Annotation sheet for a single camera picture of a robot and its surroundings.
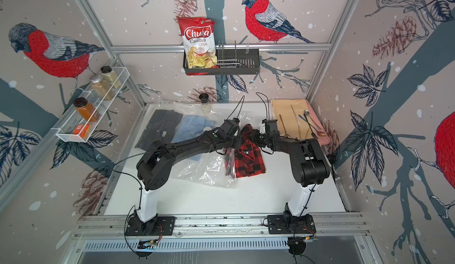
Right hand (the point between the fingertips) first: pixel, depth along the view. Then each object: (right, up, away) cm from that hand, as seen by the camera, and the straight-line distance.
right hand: (248, 135), depth 99 cm
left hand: (-2, -1, -8) cm, 9 cm away
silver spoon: (+40, +14, +15) cm, 45 cm away
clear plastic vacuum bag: (-20, -17, -12) cm, 29 cm away
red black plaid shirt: (-2, -12, -9) cm, 15 cm away
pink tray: (+44, -1, +3) cm, 45 cm away
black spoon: (+39, 0, +5) cm, 39 cm away
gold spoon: (+23, 0, +5) cm, 24 cm away
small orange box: (-68, +6, -32) cm, 75 cm away
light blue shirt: (-34, +5, +5) cm, 34 cm away
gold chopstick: (+32, +7, +9) cm, 34 cm away
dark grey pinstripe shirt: (-52, +4, +4) cm, 52 cm away
